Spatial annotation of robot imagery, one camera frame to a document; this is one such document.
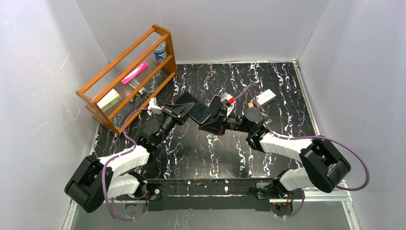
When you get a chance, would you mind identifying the black phone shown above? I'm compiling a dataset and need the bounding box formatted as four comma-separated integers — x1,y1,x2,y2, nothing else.
175,92,212,124

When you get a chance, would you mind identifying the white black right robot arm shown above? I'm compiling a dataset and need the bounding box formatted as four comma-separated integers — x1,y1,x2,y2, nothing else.
199,107,351,196

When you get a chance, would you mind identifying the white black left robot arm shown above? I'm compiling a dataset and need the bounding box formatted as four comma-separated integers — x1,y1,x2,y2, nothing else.
64,102,195,219

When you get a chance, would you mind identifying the phone in pink case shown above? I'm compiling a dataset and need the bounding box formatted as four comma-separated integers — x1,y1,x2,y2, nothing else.
208,95,223,119

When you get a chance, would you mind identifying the small item on lower shelf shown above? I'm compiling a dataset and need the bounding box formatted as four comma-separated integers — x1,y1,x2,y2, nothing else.
138,87,146,96

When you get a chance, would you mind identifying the white red box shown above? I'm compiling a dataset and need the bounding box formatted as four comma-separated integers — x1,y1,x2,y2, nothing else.
255,89,276,107

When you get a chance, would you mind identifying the orange wooden shelf rack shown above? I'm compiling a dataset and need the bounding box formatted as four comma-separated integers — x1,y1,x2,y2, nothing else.
76,24,177,135

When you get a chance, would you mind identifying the pink flat box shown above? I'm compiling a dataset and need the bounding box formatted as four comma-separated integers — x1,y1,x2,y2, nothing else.
121,62,148,84

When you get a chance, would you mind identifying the cream green box on shelf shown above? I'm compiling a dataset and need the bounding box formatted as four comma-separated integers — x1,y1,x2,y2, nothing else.
97,89,122,112

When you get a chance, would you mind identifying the white blue round jar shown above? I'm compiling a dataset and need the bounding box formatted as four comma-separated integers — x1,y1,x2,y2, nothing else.
153,42,167,61

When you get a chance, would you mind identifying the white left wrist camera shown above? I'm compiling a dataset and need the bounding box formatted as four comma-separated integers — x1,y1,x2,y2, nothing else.
147,97,162,115

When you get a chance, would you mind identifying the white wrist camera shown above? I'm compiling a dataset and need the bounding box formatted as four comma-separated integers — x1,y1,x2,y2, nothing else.
147,97,162,115
220,92,235,117

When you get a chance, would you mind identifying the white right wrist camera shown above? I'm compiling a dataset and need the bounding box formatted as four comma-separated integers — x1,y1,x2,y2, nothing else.
220,92,235,117

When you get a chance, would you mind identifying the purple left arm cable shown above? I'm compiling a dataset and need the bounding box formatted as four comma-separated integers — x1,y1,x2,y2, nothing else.
101,108,153,221

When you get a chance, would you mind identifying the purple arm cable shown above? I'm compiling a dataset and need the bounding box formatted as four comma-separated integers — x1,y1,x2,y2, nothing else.
101,108,153,221
233,83,371,219

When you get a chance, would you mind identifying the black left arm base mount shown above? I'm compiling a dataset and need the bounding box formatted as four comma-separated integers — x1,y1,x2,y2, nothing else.
146,183,163,201

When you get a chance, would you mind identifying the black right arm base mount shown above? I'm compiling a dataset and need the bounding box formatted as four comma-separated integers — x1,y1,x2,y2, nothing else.
247,182,279,200

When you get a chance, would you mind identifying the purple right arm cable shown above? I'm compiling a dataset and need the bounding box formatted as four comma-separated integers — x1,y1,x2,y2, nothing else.
233,83,371,219

